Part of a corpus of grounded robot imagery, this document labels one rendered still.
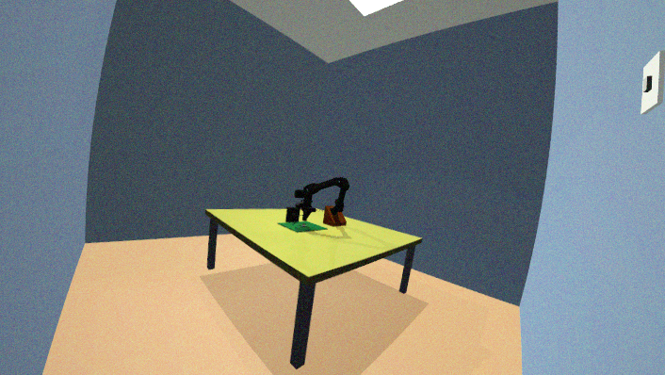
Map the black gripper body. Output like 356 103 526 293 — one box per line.
302 199 316 212

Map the green flat board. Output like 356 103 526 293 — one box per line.
277 221 328 233

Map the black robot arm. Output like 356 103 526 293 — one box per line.
294 177 349 215

